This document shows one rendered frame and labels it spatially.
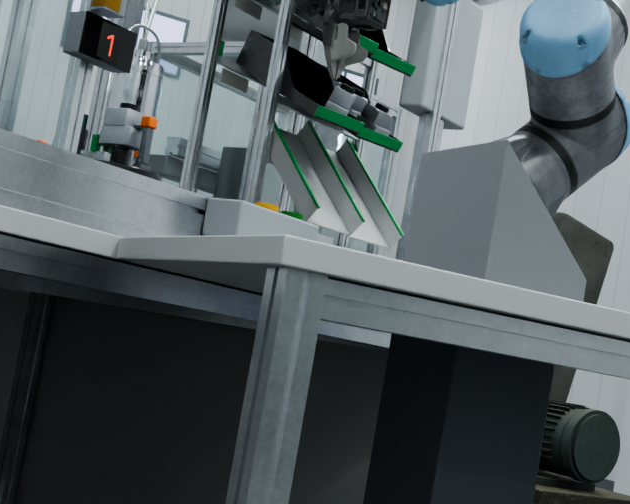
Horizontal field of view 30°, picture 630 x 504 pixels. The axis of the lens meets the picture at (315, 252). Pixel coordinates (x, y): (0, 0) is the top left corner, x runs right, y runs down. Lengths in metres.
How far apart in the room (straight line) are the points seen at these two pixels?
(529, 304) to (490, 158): 0.32
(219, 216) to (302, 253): 0.67
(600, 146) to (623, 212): 10.30
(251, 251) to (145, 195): 0.56
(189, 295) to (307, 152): 0.76
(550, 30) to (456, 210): 0.26
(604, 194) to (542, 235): 10.68
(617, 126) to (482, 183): 0.23
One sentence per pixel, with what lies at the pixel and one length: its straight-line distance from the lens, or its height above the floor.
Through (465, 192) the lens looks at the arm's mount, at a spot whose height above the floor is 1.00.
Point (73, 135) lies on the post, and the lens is 2.05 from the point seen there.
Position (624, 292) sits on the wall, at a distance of 11.72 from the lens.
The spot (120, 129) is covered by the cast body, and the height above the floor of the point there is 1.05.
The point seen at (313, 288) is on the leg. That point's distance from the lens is 1.15.
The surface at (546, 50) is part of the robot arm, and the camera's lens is 1.56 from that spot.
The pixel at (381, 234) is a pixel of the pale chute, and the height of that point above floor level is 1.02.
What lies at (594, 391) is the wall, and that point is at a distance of 11.83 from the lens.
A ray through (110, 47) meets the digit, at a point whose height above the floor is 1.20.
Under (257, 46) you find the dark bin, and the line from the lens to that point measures 2.40.
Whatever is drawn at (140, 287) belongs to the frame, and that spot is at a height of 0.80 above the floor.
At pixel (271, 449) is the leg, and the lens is 1.15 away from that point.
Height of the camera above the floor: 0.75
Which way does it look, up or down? 5 degrees up
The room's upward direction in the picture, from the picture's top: 10 degrees clockwise
